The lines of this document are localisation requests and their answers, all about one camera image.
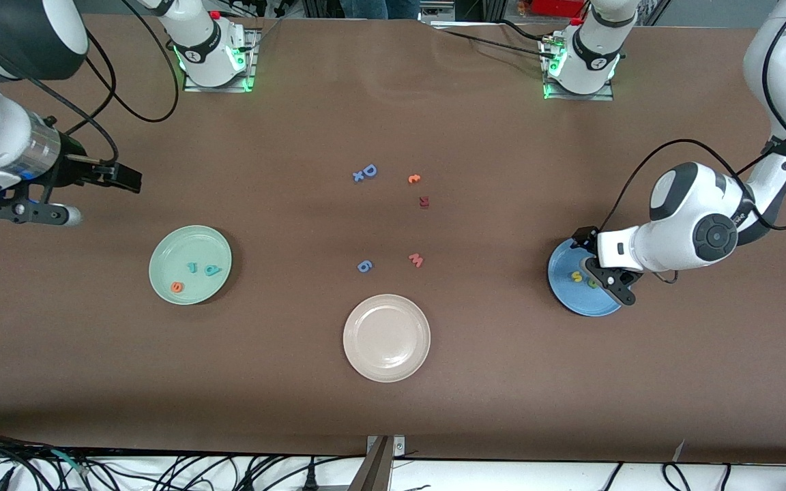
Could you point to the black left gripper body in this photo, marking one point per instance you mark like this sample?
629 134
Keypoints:
583 240

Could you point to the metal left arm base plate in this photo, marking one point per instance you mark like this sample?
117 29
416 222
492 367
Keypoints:
598 97

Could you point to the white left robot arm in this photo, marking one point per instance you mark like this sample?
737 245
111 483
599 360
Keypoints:
679 225

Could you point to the brown table cover sheet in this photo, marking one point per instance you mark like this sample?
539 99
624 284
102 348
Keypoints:
393 409

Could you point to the pink foam letter w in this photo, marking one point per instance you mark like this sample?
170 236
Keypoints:
416 260

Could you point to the beige round plate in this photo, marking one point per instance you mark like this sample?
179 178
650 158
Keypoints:
387 338

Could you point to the black power plug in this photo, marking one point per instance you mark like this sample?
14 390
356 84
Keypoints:
310 481

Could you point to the teal foam letter p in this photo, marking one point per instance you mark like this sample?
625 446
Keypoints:
213 271

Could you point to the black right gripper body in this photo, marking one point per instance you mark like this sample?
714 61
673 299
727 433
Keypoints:
74 168

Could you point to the metal table clamp bracket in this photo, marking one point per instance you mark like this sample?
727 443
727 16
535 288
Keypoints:
374 470

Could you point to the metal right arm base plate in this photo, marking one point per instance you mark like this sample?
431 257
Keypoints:
202 88

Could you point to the blue foam letter g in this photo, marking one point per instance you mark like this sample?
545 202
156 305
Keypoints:
364 266

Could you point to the person legs in jeans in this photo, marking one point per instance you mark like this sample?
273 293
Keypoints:
379 8

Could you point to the blue foam letter D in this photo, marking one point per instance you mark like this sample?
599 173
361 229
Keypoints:
370 170

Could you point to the red box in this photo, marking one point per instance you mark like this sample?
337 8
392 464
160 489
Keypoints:
557 7

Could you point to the light green round plate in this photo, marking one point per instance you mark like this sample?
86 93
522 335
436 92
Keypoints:
190 249

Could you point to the blue round plate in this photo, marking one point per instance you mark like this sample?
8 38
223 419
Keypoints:
570 300

